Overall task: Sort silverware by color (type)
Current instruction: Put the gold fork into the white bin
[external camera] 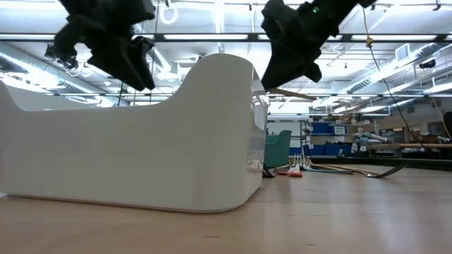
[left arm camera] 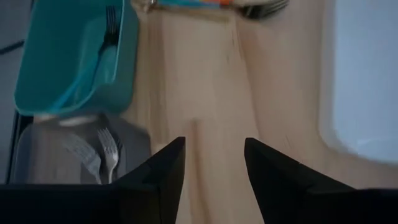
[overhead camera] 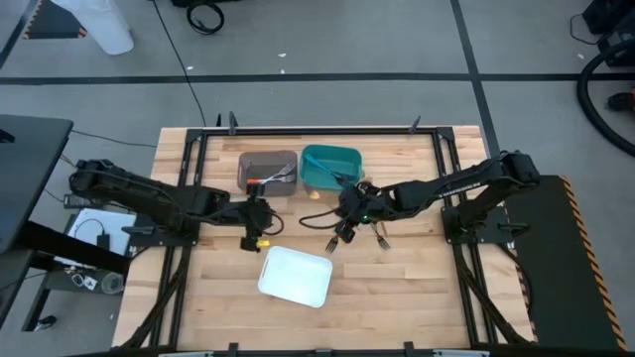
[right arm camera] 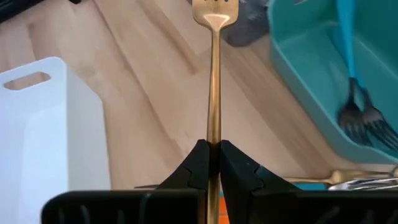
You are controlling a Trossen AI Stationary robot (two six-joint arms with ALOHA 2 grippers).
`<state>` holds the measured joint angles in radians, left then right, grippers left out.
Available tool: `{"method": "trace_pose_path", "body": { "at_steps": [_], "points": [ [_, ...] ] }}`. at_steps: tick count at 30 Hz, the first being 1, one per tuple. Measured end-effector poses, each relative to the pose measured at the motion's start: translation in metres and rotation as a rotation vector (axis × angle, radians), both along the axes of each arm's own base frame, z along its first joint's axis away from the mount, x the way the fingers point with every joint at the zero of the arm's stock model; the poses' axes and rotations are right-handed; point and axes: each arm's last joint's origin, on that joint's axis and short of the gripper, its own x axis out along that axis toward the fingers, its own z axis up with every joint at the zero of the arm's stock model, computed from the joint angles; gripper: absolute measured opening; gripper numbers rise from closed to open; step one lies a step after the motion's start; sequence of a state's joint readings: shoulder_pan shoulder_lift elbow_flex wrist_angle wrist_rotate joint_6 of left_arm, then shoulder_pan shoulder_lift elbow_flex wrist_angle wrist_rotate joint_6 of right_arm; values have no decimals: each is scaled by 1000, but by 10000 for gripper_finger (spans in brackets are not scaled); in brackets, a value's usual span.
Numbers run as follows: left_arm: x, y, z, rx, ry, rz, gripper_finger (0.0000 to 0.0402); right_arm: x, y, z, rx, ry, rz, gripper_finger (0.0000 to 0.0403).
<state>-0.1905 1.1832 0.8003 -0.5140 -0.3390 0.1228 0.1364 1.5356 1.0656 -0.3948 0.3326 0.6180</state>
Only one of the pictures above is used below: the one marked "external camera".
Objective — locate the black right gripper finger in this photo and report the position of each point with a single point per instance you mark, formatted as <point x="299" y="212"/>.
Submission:
<point x="289" y="63"/>

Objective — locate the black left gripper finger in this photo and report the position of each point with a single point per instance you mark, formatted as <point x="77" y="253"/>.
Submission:
<point x="116" y="60"/>
<point x="145" y="53"/>

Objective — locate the wooden utensil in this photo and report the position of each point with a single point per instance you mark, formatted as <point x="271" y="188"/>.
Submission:
<point x="296" y="94"/>

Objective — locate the white plastic bin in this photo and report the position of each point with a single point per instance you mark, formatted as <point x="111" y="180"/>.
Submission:
<point x="141" y="151"/>

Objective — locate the gold fork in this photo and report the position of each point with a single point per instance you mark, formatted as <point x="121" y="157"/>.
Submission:
<point x="347" y="170"/>

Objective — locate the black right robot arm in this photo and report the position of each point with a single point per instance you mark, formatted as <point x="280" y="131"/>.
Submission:
<point x="356" y="10"/>

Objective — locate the black ceiling-mounted equipment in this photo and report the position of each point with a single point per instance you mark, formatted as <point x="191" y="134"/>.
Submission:
<point x="49" y="52"/>

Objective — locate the shelf with blue bins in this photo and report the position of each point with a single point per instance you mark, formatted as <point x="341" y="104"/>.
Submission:
<point x="319" y="127"/>

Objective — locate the teal plastic bin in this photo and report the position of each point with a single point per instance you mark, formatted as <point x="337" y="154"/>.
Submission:
<point x="279" y="148"/>

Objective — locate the white air vent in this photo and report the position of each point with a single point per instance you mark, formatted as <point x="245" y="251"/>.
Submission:
<point x="402" y="53"/>

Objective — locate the black ceiling box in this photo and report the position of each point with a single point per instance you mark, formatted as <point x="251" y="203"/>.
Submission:
<point x="427" y="64"/>

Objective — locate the long wooden bar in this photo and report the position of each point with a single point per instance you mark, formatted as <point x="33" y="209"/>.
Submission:
<point x="423" y="145"/>

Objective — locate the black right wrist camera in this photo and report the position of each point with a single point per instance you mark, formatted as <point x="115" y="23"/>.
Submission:
<point x="272" y="21"/>

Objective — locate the silver ventilation duct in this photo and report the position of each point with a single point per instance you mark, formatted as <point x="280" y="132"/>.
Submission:
<point x="24" y="61"/>
<point x="400" y="70"/>

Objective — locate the black overhead light rail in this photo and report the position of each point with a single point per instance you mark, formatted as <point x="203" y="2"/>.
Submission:
<point x="443" y="37"/>

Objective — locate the black aluminium table frame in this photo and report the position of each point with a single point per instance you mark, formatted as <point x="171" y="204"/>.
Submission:
<point x="423" y="163"/>

